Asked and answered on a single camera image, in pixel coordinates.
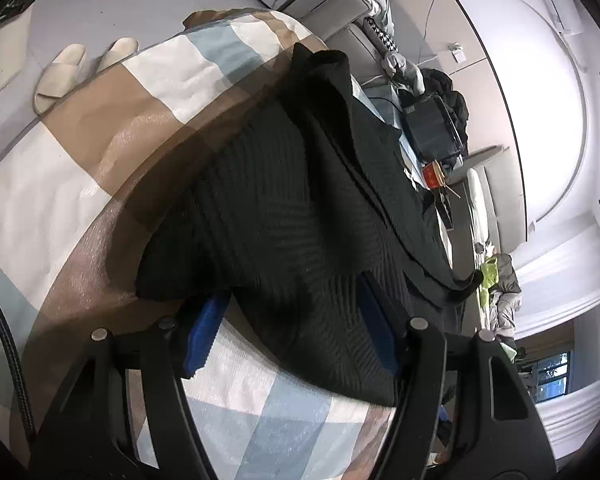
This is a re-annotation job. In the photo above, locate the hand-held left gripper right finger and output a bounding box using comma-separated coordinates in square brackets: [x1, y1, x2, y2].
[357, 272, 561, 480]

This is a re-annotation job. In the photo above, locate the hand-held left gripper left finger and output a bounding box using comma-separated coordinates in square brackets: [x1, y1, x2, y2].
[30, 292, 231, 480]

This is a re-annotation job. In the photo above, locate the black knit shirt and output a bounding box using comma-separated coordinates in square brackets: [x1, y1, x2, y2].
[135, 42, 486, 408]

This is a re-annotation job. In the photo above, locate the green cloth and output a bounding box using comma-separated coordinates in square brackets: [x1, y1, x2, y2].
[480, 255, 501, 291]

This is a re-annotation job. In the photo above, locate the grey jacket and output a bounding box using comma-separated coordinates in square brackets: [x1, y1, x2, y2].
[495, 252, 523, 341]

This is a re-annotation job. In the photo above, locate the black food tray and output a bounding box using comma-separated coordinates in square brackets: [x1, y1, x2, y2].
[437, 187, 456, 231]

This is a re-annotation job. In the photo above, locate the white pillow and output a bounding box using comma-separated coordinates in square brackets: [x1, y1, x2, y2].
[467, 167, 491, 246]

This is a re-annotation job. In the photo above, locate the red bowl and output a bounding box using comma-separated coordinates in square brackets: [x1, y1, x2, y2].
[422, 160, 448, 190]

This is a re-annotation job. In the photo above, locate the window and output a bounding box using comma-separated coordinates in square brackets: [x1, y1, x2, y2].
[517, 350, 573, 403]

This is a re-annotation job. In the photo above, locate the padded beige headboard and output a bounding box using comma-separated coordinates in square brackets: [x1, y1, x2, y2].
[482, 145, 528, 256]

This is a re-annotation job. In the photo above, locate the white curtain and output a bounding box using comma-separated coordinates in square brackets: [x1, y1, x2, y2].
[510, 215, 600, 461]

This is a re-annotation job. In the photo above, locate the checked blanket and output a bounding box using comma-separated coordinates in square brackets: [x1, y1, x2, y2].
[0, 7, 456, 480]

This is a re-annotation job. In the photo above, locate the glass side table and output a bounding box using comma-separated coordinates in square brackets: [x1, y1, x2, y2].
[365, 82, 456, 201]

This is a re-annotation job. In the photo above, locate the black bag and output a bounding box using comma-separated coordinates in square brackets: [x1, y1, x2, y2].
[420, 67, 470, 156]

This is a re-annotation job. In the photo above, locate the grey crumpled cloth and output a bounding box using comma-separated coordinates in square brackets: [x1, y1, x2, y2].
[385, 52, 426, 93]

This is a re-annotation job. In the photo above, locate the beige slipper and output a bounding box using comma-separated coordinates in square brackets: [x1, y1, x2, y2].
[97, 37, 140, 73]
[32, 44, 88, 115]

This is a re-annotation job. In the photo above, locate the houndstooth cushion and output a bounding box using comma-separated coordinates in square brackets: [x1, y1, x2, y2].
[362, 16, 401, 56]

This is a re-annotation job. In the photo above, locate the grey sofa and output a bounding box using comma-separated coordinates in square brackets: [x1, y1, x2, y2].
[277, 0, 416, 81]

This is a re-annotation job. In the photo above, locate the white trash bin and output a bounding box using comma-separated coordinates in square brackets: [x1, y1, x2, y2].
[0, 0, 46, 99]

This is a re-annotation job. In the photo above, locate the black braided cable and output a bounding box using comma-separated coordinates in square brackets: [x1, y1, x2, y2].
[0, 275, 36, 443]

